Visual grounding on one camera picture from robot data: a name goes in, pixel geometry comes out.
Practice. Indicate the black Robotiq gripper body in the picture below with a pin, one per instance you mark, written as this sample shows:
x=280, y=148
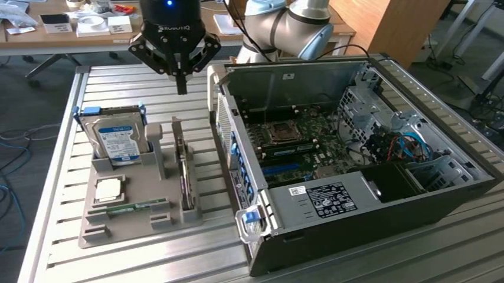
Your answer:
x=173, y=17

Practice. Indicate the graphics card with metal bracket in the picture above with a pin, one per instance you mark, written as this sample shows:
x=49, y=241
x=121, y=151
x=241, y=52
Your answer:
x=185, y=177

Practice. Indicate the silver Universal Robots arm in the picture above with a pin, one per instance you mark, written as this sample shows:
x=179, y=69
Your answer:
x=272, y=26

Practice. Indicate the stack of white papers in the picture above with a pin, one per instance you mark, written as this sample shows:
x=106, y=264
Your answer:
x=229, y=25

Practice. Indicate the small white box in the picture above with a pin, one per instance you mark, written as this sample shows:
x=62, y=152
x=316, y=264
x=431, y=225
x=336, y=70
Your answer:
x=120, y=25

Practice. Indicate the orange plastic item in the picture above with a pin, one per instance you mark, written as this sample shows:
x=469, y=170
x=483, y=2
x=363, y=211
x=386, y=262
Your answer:
x=124, y=9

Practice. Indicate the white box with tape roll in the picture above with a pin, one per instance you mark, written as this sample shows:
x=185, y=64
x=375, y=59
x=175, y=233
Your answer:
x=93, y=28

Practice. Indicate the white box with black top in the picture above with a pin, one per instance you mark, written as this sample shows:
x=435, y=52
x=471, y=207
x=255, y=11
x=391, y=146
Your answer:
x=57, y=25

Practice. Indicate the beige tape roll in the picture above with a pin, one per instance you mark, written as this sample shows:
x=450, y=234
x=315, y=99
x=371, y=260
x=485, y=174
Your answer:
x=76, y=3

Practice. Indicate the wooden desk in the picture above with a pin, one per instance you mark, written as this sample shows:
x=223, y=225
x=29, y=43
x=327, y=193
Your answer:
x=48, y=39

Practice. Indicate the hard disk in blue caddy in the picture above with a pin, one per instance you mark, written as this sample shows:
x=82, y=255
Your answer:
x=114, y=138

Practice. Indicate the white label card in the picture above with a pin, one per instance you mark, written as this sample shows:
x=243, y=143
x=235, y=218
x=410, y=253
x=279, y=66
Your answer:
x=20, y=30

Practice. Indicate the CPU socket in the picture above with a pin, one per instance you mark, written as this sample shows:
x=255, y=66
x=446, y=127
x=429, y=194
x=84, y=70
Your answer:
x=284, y=132

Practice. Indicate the clear plastic bag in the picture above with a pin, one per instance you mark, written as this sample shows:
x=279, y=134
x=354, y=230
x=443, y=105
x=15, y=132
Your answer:
x=15, y=16

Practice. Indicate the blue expansion slot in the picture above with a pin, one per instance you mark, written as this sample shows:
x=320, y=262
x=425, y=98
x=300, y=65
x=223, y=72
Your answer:
x=280, y=169

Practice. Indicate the green motherboard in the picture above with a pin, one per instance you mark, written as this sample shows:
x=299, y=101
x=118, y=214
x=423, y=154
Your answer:
x=327, y=147

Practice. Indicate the perforated metal drive cage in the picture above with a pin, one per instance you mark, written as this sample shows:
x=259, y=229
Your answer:
x=363, y=118

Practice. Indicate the grey parts rack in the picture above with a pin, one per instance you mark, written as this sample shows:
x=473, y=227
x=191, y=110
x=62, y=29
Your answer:
x=147, y=188

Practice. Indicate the silver CPU chip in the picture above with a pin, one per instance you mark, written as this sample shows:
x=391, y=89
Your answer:
x=109, y=190

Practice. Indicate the green RAM stick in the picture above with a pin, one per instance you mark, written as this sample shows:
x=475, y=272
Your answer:
x=122, y=208

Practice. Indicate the blue case latch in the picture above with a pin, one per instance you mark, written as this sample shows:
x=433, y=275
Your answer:
x=251, y=216

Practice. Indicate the grey power supply unit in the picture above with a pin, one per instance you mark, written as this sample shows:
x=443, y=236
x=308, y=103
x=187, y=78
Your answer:
x=292, y=209

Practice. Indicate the open black PC case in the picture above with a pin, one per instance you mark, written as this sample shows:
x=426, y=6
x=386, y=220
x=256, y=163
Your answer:
x=355, y=236

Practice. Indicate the silver disk bay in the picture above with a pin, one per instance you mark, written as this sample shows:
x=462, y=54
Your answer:
x=445, y=174

